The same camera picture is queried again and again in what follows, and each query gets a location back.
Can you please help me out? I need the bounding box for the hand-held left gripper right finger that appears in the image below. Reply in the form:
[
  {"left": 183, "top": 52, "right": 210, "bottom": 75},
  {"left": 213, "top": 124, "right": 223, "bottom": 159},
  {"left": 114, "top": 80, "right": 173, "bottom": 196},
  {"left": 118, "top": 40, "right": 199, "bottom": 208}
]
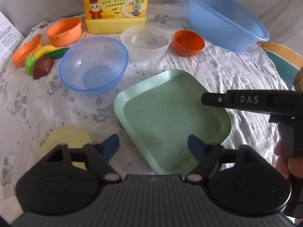
[{"left": 185, "top": 134, "right": 261, "bottom": 185}]

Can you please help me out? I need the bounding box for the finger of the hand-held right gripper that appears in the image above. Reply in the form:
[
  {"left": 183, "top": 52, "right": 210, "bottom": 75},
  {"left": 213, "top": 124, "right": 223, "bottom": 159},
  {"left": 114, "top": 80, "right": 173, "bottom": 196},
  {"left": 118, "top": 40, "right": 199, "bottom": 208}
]
[{"left": 201, "top": 90, "right": 271, "bottom": 114}]

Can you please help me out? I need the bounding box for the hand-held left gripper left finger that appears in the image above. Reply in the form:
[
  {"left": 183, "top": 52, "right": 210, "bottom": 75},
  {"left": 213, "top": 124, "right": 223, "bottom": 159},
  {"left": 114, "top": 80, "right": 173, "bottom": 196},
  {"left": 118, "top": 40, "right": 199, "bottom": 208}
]
[{"left": 46, "top": 134, "right": 121, "bottom": 185}]

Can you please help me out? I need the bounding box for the green square plate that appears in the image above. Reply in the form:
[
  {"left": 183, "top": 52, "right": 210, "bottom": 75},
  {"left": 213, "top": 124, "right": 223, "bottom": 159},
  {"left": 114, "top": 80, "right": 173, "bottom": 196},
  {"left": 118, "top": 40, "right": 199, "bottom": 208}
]
[{"left": 113, "top": 69, "right": 232, "bottom": 175}]

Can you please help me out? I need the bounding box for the orange bowl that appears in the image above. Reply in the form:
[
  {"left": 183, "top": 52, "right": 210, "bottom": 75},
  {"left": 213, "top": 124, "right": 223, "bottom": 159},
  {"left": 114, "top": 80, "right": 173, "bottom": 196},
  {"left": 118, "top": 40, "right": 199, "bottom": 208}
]
[{"left": 172, "top": 30, "right": 205, "bottom": 57}]

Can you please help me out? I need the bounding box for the person's right hand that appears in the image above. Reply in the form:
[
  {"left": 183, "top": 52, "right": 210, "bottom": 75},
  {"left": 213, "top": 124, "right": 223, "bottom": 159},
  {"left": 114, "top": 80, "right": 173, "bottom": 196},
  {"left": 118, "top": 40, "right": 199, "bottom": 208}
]
[{"left": 274, "top": 142, "right": 303, "bottom": 180}]

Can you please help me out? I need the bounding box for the pale yellow round plate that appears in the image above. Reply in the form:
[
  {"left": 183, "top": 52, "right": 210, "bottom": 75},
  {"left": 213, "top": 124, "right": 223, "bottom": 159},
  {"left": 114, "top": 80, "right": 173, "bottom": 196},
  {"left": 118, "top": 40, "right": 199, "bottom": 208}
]
[{"left": 39, "top": 126, "right": 93, "bottom": 171}]

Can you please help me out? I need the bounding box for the large blue basin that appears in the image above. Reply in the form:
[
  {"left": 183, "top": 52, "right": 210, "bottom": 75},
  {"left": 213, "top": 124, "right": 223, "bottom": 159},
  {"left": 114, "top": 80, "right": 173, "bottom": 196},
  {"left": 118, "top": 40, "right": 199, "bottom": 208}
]
[{"left": 185, "top": 0, "right": 270, "bottom": 52}]

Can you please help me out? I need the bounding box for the blue translucent bowl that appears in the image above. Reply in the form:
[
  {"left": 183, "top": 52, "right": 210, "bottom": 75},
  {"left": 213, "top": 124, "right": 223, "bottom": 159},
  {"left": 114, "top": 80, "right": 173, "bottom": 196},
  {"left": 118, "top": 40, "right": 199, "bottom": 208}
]
[{"left": 58, "top": 37, "right": 129, "bottom": 96}]

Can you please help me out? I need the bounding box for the white printed cloth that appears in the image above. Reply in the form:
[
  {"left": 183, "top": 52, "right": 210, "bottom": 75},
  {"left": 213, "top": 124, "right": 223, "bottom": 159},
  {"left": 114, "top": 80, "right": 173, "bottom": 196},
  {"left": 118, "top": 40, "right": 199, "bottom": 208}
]
[{"left": 0, "top": 3, "right": 296, "bottom": 218}]

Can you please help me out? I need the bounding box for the clear plastic bowl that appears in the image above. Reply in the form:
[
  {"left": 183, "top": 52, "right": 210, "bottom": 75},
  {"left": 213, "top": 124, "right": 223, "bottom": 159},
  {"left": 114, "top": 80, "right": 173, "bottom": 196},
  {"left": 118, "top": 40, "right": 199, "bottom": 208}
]
[{"left": 120, "top": 26, "right": 172, "bottom": 61}]

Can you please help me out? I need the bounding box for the brown toy chestnut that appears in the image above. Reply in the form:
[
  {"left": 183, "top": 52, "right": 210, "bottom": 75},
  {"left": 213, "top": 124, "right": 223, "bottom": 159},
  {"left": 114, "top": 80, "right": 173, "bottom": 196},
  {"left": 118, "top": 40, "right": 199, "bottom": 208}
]
[{"left": 33, "top": 57, "right": 55, "bottom": 80}]

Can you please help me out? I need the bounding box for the green toy cucumber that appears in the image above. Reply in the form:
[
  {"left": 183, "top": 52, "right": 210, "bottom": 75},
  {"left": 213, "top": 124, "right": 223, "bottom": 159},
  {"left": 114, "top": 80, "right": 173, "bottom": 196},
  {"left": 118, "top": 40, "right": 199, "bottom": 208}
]
[{"left": 43, "top": 47, "right": 70, "bottom": 59}]

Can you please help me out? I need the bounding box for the light green toy vegetable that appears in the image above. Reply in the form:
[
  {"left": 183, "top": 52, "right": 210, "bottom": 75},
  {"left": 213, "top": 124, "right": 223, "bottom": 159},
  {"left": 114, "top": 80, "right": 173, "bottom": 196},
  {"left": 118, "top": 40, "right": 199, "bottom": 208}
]
[{"left": 25, "top": 55, "right": 38, "bottom": 75}]

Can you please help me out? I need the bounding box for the yellow toy banana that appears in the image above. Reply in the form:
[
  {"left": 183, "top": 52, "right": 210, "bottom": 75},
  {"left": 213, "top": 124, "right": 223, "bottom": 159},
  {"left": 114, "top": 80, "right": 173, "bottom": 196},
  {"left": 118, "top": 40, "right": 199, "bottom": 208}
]
[{"left": 33, "top": 45, "right": 56, "bottom": 59}]

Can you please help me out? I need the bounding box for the orange toy cup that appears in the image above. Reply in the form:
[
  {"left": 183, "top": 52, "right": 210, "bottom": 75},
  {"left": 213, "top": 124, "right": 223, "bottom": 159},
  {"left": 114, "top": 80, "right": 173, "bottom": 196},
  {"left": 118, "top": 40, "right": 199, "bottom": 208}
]
[{"left": 47, "top": 18, "right": 82, "bottom": 47}]

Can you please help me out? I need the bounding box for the yellow detergent bottle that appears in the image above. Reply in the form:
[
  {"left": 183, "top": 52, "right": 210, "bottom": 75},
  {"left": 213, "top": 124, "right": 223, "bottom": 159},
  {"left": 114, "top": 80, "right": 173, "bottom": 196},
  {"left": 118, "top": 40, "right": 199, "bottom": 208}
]
[{"left": 82, "top": 0, "right": 148, "bottom": 34}]

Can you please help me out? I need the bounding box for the orange toy pan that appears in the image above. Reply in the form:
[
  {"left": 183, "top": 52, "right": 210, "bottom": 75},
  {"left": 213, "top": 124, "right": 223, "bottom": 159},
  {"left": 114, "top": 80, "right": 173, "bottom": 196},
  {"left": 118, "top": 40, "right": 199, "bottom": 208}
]
[{"left": 12, "top": 33, "right": 42, "bottom": 67}]

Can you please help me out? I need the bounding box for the white paper leaflet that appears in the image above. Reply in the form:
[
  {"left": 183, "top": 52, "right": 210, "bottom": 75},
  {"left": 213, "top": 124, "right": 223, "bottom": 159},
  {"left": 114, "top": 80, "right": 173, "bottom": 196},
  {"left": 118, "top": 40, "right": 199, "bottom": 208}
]
[{"left": 0, "top": 11, "right": 25, "bottom": 71}]

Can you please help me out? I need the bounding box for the grey striped bedsheet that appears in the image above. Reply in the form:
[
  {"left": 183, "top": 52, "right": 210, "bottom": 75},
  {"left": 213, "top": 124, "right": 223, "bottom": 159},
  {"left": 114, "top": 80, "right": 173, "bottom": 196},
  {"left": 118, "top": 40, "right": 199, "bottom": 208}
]
[{"left": 0, "top": 0, "right": 303, "bottom": 93}]

